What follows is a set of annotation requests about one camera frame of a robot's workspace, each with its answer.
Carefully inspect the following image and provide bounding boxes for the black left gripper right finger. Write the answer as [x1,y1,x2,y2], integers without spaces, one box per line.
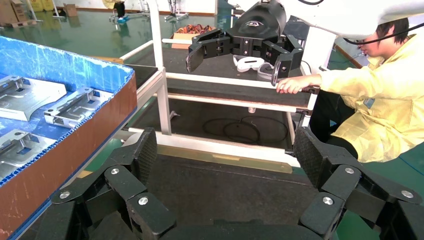
[293,126,424,240]

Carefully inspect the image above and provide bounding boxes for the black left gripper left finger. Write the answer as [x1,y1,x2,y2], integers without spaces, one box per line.
[51,127,176,240]

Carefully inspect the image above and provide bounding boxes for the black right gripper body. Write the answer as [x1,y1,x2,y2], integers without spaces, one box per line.
[226,1,288,56]

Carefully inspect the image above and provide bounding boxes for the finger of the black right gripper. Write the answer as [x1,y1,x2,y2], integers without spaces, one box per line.
[261,34,305,87]
[185,28,233,74]

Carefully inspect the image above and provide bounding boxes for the stamped metal plate accessory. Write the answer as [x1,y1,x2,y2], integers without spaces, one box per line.
[43,87,114,129]
[0,75,68,122]
[0,129,58,182]

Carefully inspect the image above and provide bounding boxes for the yellow sleeved forearm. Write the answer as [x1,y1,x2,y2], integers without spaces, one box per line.
[317,64,379,98]

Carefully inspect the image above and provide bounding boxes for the cardboard box with orange parts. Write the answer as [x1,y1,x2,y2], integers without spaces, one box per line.
[170,23,217,51]

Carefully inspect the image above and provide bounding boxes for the small brown cardboard box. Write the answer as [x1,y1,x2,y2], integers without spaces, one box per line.
[62,3,79,18]

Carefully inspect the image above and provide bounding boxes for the person's bare hand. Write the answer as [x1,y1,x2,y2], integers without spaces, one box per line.
[276,74,323,95]

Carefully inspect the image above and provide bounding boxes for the white round device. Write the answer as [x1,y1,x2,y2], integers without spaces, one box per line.
[256,62,276,82]

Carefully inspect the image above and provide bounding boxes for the white VR headset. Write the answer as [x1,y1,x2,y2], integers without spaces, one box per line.
[232,54,266,73]

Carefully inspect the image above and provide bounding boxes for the blue corrugated plastic bin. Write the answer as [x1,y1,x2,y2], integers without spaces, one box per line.
[0,35,138,240]

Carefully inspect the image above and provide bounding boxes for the yellow translucent edge strip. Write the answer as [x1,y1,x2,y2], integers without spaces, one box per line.
[156,144,294,175]

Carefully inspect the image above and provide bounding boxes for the person in yellow coat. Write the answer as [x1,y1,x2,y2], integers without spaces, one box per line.
[309,18,424,164]

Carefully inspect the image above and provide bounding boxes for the distant standing person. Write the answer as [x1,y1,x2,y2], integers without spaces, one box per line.
[101,0,129,24]

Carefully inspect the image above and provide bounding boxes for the yellow wooden board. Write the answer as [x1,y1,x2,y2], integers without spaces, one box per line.
[88,55,125,65]

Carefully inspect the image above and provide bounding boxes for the stacked brown cardboard boxes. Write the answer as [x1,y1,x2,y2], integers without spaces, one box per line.
[0,0,38,28]

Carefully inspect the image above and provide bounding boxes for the black handle grip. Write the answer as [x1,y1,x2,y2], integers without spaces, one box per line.
[300,85,322,96]

